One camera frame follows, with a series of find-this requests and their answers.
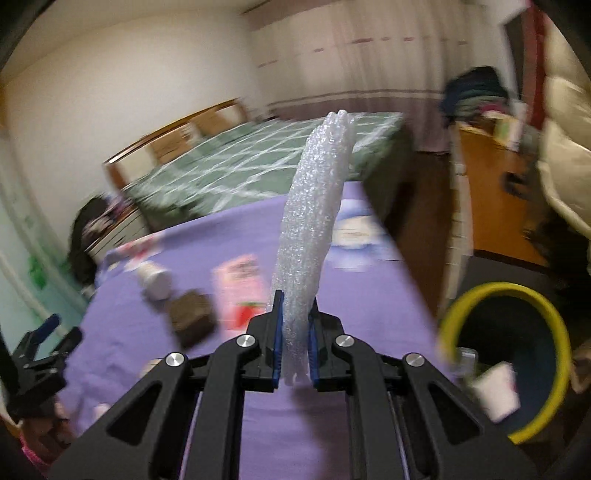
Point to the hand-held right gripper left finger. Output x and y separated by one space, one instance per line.
277 341

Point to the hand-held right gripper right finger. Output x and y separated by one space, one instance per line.
311 350

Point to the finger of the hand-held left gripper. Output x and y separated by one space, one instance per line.
67 344
46 326

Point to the clear bubble wrap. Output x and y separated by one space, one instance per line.
314 207

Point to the yellow-rimmed blue bin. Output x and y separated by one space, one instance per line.
554 332

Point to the pink carton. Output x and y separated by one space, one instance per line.
240 290

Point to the brown crumpled item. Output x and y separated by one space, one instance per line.
191 318

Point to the black bag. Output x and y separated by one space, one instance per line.
87 240

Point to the purple printed table cloth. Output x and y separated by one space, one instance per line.
184 392

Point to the white printed cup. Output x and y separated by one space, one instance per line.
156 280

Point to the white nightstand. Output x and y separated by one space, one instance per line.
117 235

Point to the clear plastic packet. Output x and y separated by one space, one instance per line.
465 360

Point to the bed with green plaid sheet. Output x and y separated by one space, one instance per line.
231 170

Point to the white paper cup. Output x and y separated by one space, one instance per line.
496 392

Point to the wooden headboard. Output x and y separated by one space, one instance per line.
166 143

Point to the wooden desk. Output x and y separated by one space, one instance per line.
494 217

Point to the dark cloth item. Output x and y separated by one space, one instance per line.
515 182

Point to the green and white box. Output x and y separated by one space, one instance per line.
508 131

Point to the pink and white curtain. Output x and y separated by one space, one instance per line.
369 55

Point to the pile of clothes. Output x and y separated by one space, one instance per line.
475 94

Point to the cream puffy jacket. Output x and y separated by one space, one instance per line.
568 152

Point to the red hanging cloth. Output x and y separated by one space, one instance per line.
536 69

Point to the green wall sticker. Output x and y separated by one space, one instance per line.
37 272

